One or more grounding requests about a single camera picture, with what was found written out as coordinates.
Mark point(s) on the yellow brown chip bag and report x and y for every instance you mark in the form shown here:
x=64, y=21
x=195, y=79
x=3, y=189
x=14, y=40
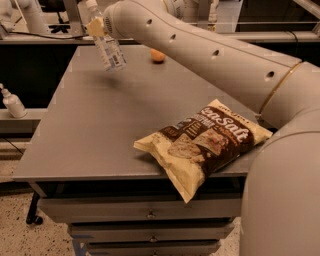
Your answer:
x=196, y=147

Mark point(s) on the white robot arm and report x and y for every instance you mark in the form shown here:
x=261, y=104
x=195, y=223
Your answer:
x=281, y=200

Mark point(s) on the orange fruit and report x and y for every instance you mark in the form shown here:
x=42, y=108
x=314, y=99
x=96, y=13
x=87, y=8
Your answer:
x=157, y=56

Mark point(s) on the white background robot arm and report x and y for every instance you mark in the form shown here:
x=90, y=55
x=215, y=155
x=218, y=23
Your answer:
x=30, y=11

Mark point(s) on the black office chair base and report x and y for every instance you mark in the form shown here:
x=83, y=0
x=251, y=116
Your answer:
x=69, y=19

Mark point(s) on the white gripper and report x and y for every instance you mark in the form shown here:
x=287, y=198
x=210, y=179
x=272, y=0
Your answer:
x=109, y=24

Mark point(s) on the clear plastic water bottle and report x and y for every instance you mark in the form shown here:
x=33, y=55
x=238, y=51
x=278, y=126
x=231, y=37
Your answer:
x=108, y=48

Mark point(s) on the white pump dispenser bottle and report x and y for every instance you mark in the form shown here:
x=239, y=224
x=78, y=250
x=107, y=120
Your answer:
x=13, y=103

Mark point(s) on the grey drawer cabinet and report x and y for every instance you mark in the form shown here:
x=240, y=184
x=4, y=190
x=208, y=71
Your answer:
x=114, y=198

